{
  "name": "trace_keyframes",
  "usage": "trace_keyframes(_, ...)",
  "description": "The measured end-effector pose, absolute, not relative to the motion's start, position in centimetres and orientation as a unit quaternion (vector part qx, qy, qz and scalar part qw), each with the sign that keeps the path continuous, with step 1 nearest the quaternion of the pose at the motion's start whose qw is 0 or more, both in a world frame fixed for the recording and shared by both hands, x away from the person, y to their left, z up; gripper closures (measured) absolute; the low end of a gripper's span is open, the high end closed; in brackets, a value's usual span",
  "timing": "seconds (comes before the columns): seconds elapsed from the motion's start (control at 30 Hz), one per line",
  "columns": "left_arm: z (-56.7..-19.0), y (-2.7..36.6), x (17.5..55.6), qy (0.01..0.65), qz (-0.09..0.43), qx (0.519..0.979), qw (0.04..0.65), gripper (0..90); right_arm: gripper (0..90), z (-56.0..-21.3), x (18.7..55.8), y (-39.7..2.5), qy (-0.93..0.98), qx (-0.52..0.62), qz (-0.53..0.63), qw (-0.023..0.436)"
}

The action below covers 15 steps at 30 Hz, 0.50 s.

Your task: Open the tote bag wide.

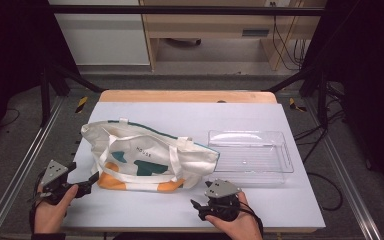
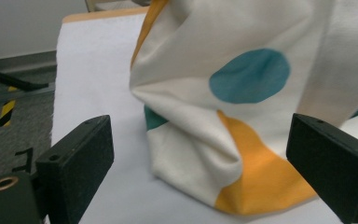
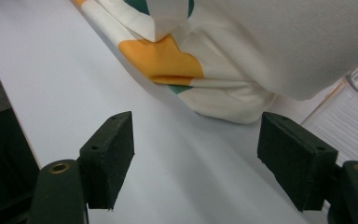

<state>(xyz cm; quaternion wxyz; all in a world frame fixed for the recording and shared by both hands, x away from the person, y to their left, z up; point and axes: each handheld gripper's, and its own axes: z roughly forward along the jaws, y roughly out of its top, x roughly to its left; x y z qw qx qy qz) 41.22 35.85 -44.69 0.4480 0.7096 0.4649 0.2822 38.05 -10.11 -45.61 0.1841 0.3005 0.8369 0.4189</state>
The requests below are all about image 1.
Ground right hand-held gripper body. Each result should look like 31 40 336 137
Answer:
198 179 243 223

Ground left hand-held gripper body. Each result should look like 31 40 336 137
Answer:
40 159 93 205

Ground cream canvas tote bag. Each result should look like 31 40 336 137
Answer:
80 117 221 193

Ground person's right hand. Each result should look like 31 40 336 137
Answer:
205 191 265 240

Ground person's left hand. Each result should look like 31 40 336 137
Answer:
33 184 80 234

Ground clear plastic tray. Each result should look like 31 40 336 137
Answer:
207 129 295 186

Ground yellow black tape strip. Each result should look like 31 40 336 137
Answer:
288 97 308 113
75 96 89 115

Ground white table mat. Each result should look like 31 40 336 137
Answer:
60 101 327 231

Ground black metal stand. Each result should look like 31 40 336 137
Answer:
265 63 332 130
39 62 105 128

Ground black curtain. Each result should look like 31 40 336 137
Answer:
303 0 384 203
0 0 78 153

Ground white cabinet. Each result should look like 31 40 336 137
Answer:
47 0 151 66

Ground light wooden desk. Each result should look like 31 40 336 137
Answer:
139 0 328 72

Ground aluminium floor rail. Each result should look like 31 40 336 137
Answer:
0 96 65 240
304 97 383 240

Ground right hand-held gripper cable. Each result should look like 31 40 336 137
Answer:
231 199 265 238

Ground hand-held gripper cable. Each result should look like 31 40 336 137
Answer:
28 169 49 234
231 199 265 238

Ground left hand-held gripper cable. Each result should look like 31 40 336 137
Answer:
28 169 49 234

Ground thin black floor cable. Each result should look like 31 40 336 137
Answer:
0 107 21 128

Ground black floor cables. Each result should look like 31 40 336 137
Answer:
292 83 346 212

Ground hanging black desk cables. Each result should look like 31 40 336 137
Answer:
269 1 310 72

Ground black horizontal frame bar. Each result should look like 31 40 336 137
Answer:
47 4 326 17

